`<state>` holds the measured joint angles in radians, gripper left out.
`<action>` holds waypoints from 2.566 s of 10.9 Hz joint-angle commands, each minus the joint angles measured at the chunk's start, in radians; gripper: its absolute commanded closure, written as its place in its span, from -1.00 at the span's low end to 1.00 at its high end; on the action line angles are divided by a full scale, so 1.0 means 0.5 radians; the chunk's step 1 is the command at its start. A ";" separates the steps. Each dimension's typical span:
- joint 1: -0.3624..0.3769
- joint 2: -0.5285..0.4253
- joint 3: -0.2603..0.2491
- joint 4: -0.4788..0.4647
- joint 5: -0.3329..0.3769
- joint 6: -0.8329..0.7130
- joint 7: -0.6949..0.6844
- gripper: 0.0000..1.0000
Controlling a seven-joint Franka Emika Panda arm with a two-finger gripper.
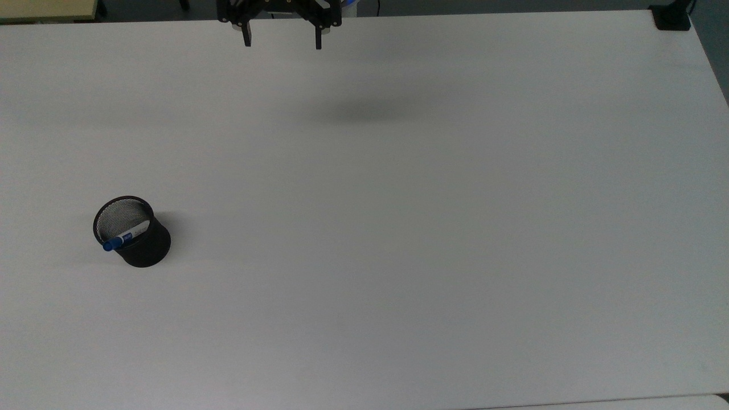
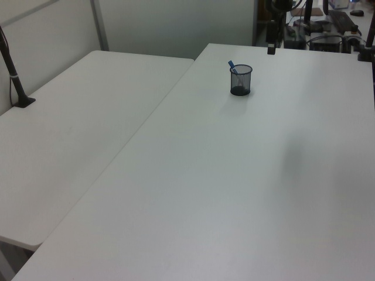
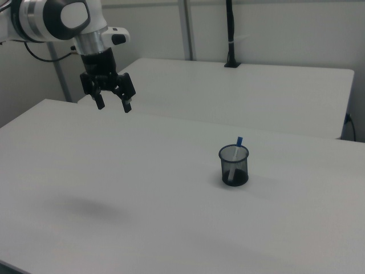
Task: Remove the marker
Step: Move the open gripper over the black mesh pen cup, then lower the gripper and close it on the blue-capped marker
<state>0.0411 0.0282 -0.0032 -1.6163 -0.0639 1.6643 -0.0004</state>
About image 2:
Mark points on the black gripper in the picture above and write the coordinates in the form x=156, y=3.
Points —
x=271, y=30

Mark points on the blue capped white marker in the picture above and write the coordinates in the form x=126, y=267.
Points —
x=232, y=64

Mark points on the black mesh pen cup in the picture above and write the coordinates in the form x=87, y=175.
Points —
x=240, y=85

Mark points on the black electronics box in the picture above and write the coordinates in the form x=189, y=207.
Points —
x=325, y=42

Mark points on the black keyboard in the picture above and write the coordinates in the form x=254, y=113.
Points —
x=341, y=20

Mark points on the black computer mouse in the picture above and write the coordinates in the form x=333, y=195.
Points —
x=357, y=13

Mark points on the black camera stand clamp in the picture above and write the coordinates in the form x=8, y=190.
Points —
x=366, y=49

